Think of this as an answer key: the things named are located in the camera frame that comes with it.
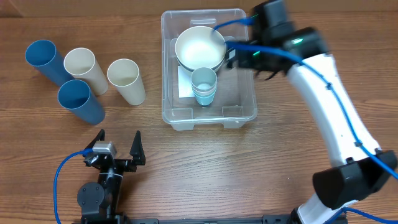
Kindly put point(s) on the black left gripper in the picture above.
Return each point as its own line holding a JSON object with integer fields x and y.
{"x": 137, "y": 153}

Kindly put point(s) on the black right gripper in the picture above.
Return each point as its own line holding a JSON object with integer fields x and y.
{"x": 245, "y": 61}

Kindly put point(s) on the dark blue bowl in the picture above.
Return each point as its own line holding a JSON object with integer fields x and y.
{"x": 191, "y": 64}

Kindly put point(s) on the cream bowl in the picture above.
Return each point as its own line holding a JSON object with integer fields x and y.
{"x": 200, "y": 41}
{"x": 189, "y": 72}

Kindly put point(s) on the grey small cup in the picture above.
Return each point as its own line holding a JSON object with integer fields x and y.
{"x": 204, "y": 78}

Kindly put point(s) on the pink small cup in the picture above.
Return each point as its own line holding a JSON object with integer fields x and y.
{"x": 197, "y": 90}

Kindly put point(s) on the clear plastic storage bin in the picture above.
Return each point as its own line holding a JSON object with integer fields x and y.
{"x": 235, "y": 100}

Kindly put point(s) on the teal small cup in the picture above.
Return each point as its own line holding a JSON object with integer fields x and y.
{"x": 204, "y": 95}

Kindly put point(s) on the light blue small cup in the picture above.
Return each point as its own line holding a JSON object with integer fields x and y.
{"x": 204, "y": 100}

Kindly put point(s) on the dark blue tumbler front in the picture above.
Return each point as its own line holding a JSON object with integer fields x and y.
{"x": 77, "y": 97}

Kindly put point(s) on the dark blue tumbler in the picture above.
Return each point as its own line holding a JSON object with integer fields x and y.
{"x": 44, "y": 56}
{"x": 77, "y": 97}

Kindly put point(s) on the cream tumbler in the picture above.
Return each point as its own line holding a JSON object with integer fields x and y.
{"x": 125, "y": 75}
{"x": 81, "y": 63}

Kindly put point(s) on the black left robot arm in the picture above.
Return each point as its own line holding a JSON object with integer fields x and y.
{"x": 99, "y": 200}

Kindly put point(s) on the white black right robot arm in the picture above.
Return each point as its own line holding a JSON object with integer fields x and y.
{"x": 359, "y": 167}

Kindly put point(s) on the white label in bin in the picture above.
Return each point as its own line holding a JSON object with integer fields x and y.
{"x": 184, "y": 84}

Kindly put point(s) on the dark blue tumbler far left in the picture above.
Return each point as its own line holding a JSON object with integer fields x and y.
{"x": 44, "y": 56}

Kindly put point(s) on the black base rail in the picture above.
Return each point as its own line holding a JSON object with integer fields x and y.
{"x": 265, "y": 219}

